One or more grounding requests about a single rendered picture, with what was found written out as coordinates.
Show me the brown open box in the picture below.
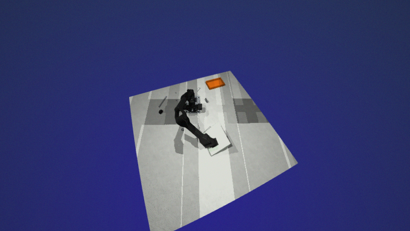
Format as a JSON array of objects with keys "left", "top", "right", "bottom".
[{"left": 206, "top": 78, "right": 225, "bottom": 90}]

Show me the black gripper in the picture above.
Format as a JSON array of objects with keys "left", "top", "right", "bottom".
[{"left": 183, "top": 103, "right": 202, "bottom": 112}]

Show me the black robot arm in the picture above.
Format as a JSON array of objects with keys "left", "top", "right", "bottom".
[{"left": 174, "top": 89, "right": 219, "bottom": 148}]

